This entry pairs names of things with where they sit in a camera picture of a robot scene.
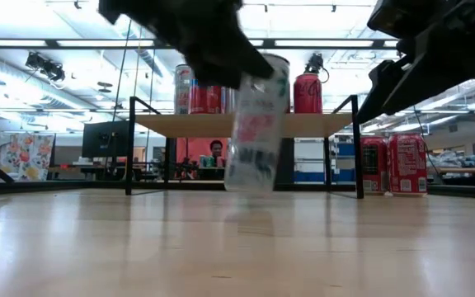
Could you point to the blue storage bins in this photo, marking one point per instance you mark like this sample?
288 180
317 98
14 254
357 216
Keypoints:
344 150

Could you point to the wooden background table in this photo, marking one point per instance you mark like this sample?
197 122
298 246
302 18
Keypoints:
468 170

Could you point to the floral patterned cloth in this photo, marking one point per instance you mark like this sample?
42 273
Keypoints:
23 156

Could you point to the black ceiling light cluster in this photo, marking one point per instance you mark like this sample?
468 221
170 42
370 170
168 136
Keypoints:
50 70

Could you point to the seated person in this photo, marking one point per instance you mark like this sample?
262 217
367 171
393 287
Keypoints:
217 146

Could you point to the black metal table frame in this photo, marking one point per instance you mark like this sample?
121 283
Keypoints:
76 185

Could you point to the red Coke Zero can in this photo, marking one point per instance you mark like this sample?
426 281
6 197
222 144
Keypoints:
372 165
307 97

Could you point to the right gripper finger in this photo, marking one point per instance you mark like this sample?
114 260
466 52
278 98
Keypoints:
406 86

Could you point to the red Coca-Cola can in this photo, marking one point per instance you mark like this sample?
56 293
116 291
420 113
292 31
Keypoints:
407 165

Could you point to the tall slim white can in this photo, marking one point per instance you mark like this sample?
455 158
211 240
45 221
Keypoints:
182 95
258 144

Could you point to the black ceiling-mounted device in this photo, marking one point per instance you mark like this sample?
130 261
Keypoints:
313 66

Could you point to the orange Fanta can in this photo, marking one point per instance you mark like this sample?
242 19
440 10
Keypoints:
206 101

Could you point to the wooden shelf with black legs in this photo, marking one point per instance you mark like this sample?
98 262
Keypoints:
180 125

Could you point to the orange partition panel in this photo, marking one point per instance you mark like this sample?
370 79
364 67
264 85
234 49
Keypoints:
192 148

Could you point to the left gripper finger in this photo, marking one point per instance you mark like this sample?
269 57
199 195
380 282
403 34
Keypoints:
225 62

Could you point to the black background monitor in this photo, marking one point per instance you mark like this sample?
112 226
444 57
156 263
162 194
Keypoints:
101 140

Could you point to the clear plastic bags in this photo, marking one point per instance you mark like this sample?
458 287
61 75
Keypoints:
456 158

